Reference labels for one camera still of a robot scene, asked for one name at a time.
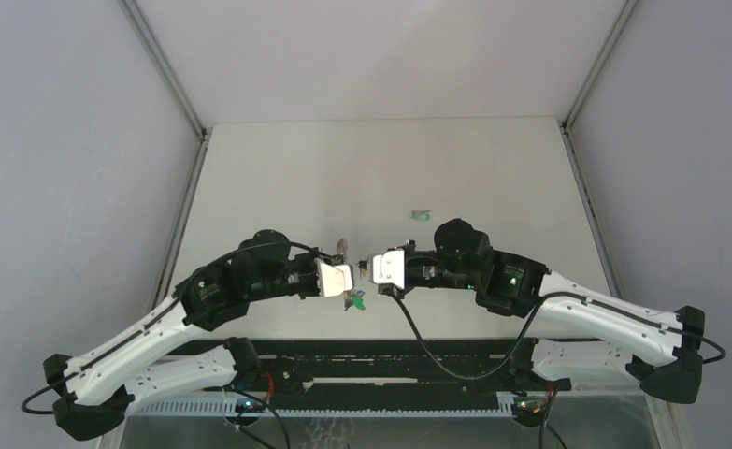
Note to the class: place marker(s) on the key with green tag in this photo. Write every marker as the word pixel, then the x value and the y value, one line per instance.
pixel 420 215

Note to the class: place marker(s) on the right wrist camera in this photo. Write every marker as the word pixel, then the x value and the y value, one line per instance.
pixel 387 268

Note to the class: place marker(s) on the green key tag on ring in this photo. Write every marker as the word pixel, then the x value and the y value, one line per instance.
pixel 358 303

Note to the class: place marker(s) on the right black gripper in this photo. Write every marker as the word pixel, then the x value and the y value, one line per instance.
pixel 405 282

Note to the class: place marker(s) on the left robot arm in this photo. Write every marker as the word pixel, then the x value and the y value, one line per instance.
pixel 98 389

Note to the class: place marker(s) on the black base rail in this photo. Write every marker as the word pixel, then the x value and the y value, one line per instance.
pixel 393 378

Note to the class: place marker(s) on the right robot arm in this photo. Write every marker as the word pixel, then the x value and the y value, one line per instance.
pixel 658 349

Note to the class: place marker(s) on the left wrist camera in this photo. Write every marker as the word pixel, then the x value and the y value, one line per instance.
pixel 330 279

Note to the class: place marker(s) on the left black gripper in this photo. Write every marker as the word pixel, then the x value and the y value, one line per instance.
pixel 309 257

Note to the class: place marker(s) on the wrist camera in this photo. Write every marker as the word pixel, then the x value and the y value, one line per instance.
pixel 330 279
pixel 387 268

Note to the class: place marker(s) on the key with yellow tag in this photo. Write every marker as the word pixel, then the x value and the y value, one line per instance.
pixel 363 266

